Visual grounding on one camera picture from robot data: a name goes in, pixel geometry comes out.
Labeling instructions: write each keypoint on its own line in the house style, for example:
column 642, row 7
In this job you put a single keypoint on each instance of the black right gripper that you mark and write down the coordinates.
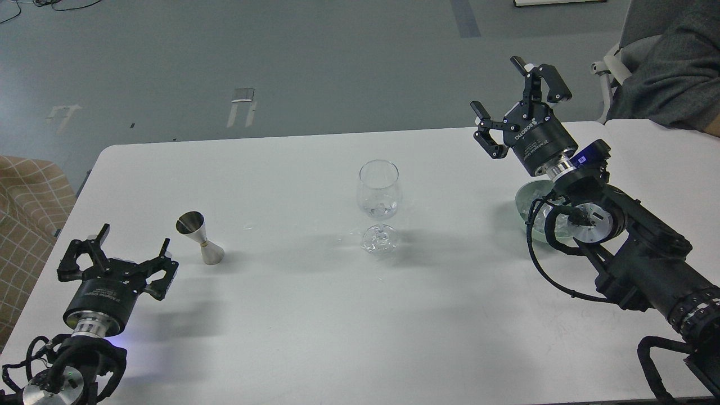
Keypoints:
column 531, row 129

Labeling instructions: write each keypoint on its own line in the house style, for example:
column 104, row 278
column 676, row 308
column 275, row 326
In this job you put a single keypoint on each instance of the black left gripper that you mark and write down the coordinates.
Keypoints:
column 111, row 288

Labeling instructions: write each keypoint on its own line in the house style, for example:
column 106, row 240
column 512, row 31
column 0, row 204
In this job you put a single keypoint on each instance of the steel cocktail jigger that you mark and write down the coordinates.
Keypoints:
column 193, row 225

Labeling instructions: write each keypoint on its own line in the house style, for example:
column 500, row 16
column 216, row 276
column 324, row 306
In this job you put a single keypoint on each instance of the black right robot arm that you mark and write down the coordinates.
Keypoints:
column 640, row 260

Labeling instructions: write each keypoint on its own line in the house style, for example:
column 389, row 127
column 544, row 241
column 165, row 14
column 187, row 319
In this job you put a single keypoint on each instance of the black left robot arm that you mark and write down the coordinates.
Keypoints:
column 84, row 367

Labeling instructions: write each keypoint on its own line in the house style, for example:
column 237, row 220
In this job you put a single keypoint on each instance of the clear ice cubes pile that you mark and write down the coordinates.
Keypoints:
column 526, row 203

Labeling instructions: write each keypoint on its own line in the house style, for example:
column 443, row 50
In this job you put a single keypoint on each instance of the clear wine glass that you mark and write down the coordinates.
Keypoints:
column 378, row 196

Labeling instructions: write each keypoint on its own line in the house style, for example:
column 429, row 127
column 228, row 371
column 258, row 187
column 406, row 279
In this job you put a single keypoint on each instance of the white office chair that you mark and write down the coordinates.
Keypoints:
column 611, row 72

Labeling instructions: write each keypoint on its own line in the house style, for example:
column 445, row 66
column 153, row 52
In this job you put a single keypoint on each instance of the beige checkered sofa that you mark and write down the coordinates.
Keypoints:
column 36, row 201

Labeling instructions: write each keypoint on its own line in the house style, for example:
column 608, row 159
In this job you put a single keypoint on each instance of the green bowl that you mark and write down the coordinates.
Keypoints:
column 544, row 185

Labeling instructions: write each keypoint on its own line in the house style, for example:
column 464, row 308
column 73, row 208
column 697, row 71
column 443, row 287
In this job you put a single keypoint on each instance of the person in grey hoodie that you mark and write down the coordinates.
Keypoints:
column 677, row 84

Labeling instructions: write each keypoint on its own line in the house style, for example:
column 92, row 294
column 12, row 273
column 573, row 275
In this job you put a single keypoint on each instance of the grey floor plate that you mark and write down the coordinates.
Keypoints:
column 242, row 95

